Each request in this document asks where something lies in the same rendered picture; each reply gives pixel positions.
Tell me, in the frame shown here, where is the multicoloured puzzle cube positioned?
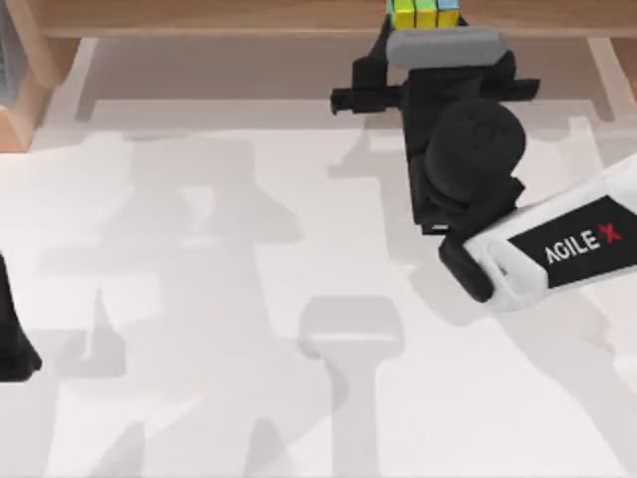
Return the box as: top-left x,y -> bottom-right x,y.
386,0 -> 461,30

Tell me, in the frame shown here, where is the pale grey rounded box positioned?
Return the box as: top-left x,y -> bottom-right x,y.
386,26 -> 508,69

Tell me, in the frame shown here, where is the wooden shelf unit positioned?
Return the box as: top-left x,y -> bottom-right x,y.
0,0 -> 637,153

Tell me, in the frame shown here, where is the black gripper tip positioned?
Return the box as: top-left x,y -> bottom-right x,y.
0,253 -> 44,384

